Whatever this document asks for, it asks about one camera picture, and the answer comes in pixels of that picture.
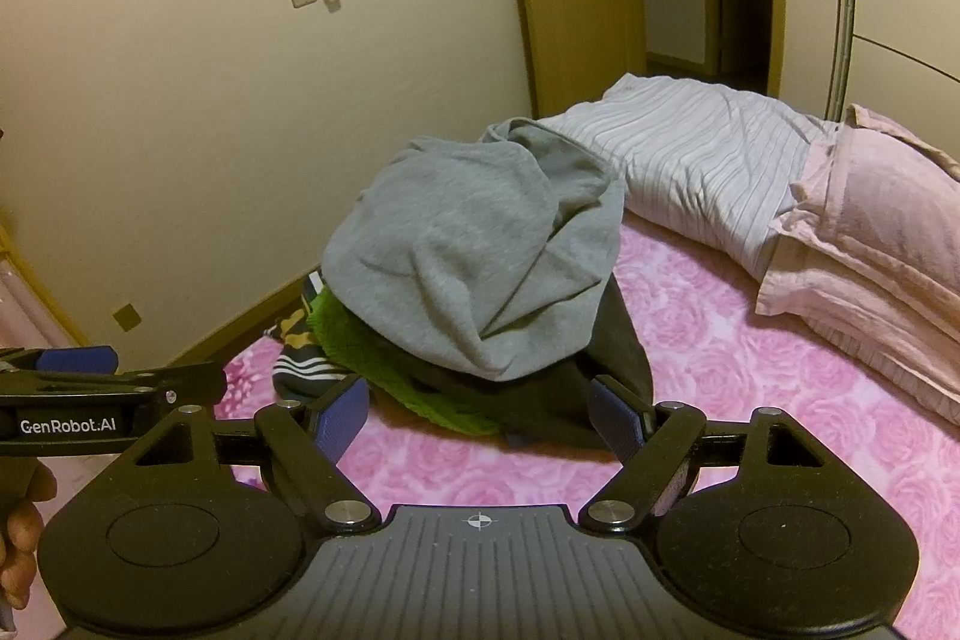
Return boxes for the grey sweatshirt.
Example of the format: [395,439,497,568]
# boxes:
[322,117,627,383]

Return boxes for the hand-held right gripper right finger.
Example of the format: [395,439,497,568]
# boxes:
[582,376,847,533]

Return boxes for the green fuzzy cloth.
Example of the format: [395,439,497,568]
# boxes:
[309,287,500,438]

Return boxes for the person's left hand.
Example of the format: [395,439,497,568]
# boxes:
[0,462,60,612]

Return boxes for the pink rose blanket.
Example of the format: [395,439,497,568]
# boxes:
[216,211,960,640]

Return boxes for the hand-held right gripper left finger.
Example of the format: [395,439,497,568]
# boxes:
[118,377,382,533]

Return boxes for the black white striped garment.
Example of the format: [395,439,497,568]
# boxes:
[270,269,362,402]

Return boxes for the wooden skirting board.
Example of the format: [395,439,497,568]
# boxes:
[0,218,325,372]

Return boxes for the dark olive garment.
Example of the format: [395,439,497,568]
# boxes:
[375,276,655,450]

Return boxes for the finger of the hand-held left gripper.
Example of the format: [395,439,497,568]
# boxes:
[0,345,120,377]

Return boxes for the grey striped quilt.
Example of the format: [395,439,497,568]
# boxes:
[538,74,842,283]

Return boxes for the pink pillow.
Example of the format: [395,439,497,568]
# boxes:
[771,103,960,341]

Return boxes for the folded beige and grey clothes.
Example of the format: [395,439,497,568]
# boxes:
[753,269,960,429]

